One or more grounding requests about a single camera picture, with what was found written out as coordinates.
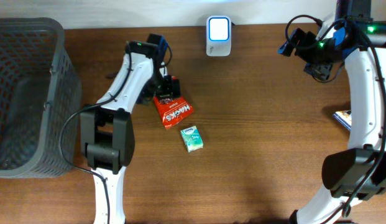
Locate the red snack bag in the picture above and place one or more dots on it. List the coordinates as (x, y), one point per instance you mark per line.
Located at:
(172, 111)

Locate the green tissue pack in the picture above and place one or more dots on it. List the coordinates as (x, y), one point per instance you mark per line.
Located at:
(192, 138)

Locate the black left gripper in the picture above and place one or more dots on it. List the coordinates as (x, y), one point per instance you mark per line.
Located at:
(169, 92)

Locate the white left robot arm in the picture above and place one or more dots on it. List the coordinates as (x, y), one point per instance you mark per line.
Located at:
(107, 135)

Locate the grey plastic basket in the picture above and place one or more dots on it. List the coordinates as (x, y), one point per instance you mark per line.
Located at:
(39, 90)

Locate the white barcode scanner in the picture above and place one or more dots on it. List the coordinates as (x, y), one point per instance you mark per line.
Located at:
(218, 36)

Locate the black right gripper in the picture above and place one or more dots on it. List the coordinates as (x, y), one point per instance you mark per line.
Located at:
(321, 71)

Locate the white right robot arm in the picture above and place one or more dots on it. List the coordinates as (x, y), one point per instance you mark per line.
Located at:
(358, 44)

